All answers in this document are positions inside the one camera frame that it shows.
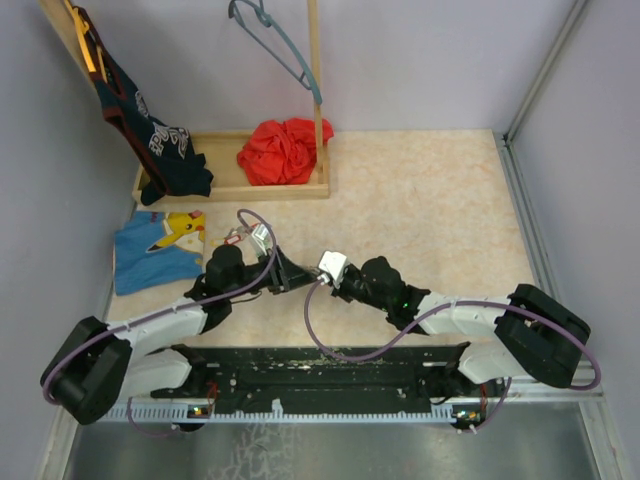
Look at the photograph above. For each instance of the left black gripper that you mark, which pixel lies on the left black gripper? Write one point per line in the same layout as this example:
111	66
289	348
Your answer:
286	275

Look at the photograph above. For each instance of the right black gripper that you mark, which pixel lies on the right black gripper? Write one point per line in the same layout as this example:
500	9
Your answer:
341	292

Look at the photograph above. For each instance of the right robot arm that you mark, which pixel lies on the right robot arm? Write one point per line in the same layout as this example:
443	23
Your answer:
526	332

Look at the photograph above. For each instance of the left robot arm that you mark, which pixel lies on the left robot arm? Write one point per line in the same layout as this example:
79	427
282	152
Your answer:
100	364

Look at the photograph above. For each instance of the red crumpled cloth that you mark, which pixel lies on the red crumpled cloth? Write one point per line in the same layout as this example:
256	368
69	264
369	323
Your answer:
280	153

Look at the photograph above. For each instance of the blue pikachu shirt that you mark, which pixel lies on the blue pikachu shirt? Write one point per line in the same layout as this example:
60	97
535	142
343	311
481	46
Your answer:
158	248

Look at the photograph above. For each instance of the wooden rack tray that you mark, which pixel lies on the wooden rack tray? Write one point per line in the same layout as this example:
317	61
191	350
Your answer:
220	148

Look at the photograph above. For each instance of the dark navy jersey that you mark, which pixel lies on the dark navy jersey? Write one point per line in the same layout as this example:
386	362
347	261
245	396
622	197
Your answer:
166	153

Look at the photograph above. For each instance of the teal clothes hanger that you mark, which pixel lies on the teal clothes hanger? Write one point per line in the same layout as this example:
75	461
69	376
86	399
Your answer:
254	19

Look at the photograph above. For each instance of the yellow clothes hanger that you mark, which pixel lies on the yellow clothes hanger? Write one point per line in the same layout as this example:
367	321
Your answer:
91	51

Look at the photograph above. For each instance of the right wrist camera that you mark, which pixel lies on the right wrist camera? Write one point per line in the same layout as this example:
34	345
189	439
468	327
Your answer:
332	266

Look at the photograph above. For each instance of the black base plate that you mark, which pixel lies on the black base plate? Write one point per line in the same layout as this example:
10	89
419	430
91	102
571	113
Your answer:
299	384

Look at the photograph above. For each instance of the aluminium frame rail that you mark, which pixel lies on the aluminium frame rail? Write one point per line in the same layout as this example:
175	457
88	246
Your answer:
571	129

